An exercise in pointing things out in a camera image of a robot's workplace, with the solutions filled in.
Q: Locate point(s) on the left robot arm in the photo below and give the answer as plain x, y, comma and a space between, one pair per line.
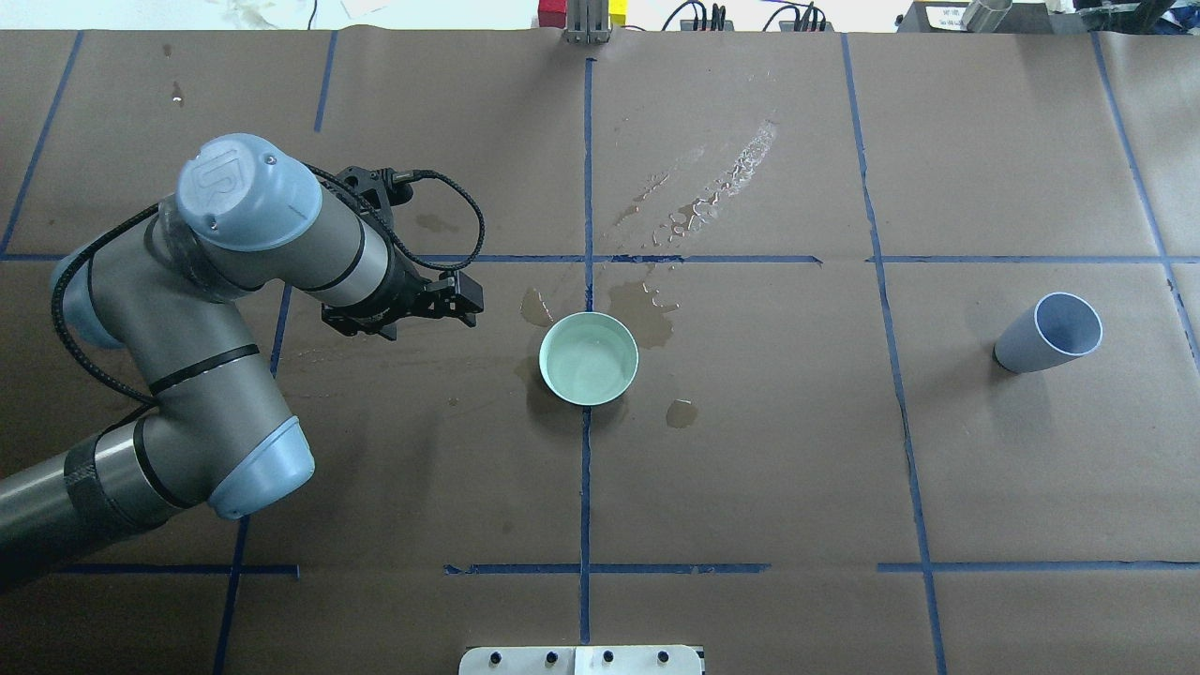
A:
149, 310

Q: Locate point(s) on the silver metal can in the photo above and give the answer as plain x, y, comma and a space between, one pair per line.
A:
984, 16

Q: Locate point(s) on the light blue cup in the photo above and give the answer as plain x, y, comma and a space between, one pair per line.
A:
1059, 328

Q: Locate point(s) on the aluminium frame post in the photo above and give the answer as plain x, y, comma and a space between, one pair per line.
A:
587, 22

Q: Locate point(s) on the mint green bowl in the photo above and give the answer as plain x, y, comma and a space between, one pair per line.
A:
588, 358

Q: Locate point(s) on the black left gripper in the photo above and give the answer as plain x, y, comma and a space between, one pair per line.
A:
405, 292

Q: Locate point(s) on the white mounting plate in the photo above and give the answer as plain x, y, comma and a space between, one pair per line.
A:
584, 659

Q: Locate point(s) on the yellow block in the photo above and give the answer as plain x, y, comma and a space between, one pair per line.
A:
617, 12

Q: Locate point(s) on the red block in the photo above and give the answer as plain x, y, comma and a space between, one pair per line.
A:
551, 13

